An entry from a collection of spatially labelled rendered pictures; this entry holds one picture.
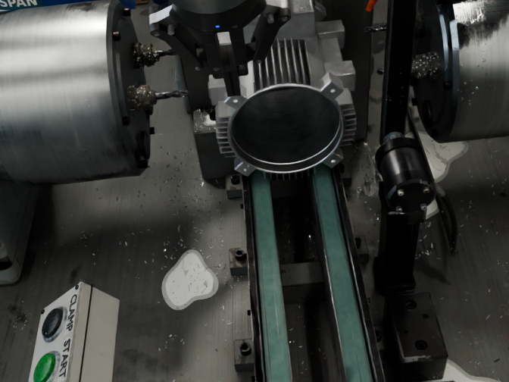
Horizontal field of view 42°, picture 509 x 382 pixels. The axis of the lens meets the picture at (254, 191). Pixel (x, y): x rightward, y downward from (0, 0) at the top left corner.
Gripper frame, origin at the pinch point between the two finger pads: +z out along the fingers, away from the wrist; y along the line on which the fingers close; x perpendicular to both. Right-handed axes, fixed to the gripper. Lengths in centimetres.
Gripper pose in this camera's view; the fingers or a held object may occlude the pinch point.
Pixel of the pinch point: (230, 71)
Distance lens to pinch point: 73.3
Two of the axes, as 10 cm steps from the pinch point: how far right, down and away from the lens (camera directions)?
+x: 1.0, 9.7, -2.3
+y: -9.9, 1.1, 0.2
